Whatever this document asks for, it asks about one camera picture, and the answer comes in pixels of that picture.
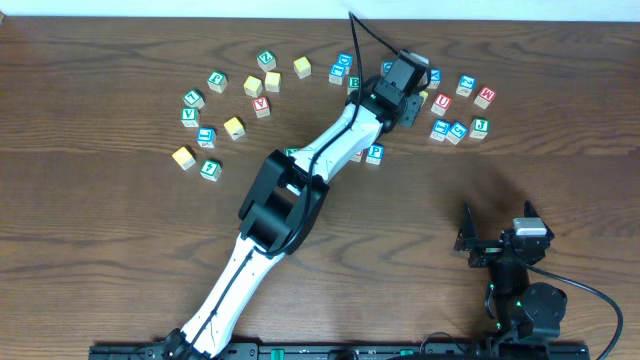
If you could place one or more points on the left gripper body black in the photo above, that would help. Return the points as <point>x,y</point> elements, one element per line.
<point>409,113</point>

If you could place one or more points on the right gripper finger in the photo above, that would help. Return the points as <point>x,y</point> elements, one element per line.
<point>467,238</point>
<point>530,211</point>

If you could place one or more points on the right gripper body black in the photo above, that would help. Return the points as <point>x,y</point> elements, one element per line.
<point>493,249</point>

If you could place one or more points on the blue P block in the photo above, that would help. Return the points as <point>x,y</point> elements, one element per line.
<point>375,154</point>

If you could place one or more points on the green N block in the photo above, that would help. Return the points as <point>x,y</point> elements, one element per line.
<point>289,151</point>

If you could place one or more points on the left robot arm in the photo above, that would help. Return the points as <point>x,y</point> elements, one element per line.
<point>285,199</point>

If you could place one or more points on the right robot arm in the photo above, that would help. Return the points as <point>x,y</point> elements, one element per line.
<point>527,314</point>

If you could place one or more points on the blue D block right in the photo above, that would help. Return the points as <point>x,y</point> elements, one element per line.
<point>385,67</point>

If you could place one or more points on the blue d block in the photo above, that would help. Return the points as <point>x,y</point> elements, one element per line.
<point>385,67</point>
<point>345,60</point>

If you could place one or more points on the blue X block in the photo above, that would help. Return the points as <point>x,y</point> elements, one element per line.
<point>435,78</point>

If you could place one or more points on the red U block right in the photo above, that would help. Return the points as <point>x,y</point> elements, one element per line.
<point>441,104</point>

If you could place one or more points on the green B block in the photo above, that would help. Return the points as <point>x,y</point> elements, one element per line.
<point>353,84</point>

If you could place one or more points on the blue Z block right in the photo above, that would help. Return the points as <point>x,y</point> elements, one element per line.
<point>465,85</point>

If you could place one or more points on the blue D block upper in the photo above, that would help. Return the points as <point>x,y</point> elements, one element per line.
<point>345,60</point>

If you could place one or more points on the blue T block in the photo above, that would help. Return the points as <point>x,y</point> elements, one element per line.
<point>440,130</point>

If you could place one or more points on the blue block beside B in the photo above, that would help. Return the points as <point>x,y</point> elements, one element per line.
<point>337,74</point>

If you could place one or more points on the blue S block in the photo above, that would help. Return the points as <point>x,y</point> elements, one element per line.
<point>456,133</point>

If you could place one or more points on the red M block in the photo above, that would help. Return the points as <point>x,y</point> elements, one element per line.
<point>485,97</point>

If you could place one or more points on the green J block right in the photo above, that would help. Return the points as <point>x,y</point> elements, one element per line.
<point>479,128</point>

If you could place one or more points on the green j block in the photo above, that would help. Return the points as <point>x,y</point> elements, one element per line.
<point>217,81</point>
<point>479,128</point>

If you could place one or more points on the yellow block top centre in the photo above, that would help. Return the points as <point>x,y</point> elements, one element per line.
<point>302,67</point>

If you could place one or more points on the yellow block beside Z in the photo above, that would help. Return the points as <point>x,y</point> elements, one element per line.
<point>272,82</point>

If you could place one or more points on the green Z block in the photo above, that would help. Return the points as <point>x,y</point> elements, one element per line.
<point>266,60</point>

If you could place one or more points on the red A block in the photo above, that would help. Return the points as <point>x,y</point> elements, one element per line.
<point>261,107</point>

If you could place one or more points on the yellow block left of centre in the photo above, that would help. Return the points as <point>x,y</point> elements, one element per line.
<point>253,86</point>

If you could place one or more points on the yellow block near P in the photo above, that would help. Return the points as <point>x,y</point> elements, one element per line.
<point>234,128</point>

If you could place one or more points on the green J block left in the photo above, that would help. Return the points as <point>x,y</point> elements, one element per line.
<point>217,81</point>

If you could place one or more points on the green L block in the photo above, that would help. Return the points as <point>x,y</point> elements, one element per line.
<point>194,99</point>

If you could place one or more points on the green 4 block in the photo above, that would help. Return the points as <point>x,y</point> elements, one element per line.
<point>211,170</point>

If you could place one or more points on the green V block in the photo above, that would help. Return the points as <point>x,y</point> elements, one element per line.
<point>190,117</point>

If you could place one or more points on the yellow block far left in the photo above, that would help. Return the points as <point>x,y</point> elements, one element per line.
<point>184,158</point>

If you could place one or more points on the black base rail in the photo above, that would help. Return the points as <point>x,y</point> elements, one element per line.
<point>253,351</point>

